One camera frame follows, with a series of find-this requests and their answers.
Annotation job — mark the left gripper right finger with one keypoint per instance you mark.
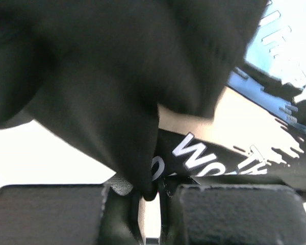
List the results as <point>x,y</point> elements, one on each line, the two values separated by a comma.
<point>217,211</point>

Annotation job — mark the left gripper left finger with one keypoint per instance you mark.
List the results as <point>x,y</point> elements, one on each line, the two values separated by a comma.
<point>70,214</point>

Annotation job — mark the black t shirt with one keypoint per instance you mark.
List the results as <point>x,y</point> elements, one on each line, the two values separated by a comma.
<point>153,89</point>

